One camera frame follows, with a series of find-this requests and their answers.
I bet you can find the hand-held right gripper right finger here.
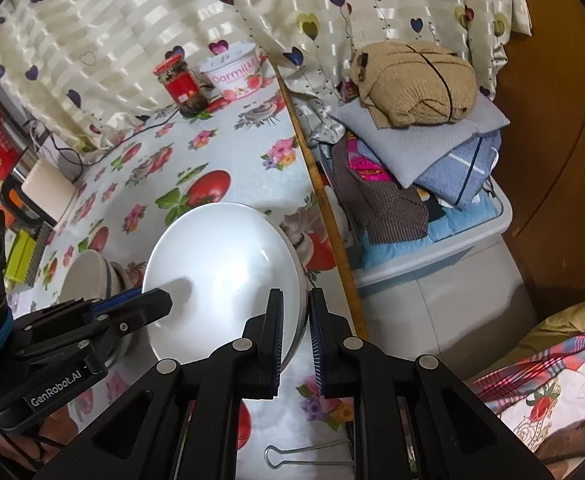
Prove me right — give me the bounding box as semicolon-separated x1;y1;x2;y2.
309;287;556;480

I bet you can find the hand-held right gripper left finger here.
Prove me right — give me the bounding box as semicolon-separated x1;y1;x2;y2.
35;287;284;480

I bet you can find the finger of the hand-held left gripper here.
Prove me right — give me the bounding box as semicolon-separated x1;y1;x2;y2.
82;287;173;368

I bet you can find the person's left hand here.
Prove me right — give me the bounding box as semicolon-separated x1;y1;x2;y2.
0;402;80;472

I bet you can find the striped box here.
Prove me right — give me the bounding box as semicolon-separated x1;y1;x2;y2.
25;222;56;286

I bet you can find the green box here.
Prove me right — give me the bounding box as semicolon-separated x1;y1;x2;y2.
5;230;38;283

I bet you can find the white plastic storage box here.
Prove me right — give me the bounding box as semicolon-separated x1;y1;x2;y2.
317;145;516;306

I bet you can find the cream electric kettle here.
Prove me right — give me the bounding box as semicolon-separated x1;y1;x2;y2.
0;160;78;226

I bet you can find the brown striped cloth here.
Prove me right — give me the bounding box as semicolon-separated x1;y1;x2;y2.
330;137;431;246

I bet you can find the light blue cloth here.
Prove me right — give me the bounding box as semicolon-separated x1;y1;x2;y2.
360;192;498;271

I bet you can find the printed vegetable tablecloth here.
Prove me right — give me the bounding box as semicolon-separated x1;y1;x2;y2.
2;72;368;480

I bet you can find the pink patterned cloth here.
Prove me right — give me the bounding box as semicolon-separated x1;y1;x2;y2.
347;154;394;184

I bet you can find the plaid cloth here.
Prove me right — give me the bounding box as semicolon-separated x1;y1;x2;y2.
467;330;585;413

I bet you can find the glass jar with red lid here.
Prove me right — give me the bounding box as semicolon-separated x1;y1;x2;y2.
153;57;208;118

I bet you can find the grey folded cloth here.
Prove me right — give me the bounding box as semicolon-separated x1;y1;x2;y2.
333;95;511;188

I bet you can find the blue folded towel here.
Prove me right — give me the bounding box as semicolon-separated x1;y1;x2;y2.
415;130;503;208

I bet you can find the white yogurt tub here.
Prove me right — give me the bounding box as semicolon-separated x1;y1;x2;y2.
200;42;268;103

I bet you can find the floral printed blanket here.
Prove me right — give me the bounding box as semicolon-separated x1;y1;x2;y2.
497;360;585;463

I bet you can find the olive green pillow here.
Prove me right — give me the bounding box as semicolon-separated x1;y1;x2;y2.
513;297;585;358

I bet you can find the beige knit sweater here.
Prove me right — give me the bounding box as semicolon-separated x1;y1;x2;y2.
350;40;478;128

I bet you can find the cream curtain with hearts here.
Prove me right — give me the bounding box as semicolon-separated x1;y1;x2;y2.
0;0;533;153

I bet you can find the wooden wardrobe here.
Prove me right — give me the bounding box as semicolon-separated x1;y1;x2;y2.
493;0;585;326

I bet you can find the black cable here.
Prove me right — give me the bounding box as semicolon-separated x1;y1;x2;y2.
30;110;183;186

